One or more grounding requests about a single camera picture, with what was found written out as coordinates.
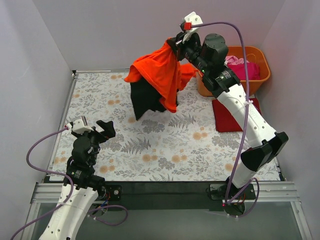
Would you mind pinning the orange t shirt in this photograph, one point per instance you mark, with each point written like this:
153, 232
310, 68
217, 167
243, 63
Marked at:
164, 73

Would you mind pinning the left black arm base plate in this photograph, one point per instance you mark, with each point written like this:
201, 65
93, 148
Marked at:
111, 192

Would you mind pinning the orange plastic laundry basket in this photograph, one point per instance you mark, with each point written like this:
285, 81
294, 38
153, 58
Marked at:
258, 69

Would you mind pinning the light pink garment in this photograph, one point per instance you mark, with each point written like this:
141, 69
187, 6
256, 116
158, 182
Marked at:
233, 60

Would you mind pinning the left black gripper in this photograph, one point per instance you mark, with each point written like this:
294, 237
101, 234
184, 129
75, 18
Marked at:
97, 133

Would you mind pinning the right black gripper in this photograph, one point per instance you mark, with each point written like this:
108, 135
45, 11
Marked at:
178, 46

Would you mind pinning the folded dark red t shirt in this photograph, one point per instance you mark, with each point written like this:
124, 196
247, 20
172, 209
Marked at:
224, 121

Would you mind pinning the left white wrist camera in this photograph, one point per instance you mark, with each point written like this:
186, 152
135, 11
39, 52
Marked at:
78, 125

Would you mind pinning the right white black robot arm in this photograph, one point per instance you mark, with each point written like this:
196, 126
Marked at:
209, 57

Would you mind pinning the floral patterned table mat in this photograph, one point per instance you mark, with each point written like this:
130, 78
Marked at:
160, 146

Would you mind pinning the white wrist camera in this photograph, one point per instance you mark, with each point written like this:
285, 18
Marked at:
78, 125
188, 25

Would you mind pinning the aluminium frame rail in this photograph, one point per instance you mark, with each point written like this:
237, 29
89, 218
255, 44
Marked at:
184, 211

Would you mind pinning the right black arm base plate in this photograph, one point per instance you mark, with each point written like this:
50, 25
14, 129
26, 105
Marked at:
218, 189

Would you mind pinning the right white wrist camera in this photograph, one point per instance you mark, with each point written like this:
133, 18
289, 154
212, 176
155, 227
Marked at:
188, 25

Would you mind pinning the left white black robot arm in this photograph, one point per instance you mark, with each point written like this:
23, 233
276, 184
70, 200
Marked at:
81, 186

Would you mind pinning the black t shirt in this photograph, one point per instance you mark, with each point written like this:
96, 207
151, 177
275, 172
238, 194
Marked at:
144, 97

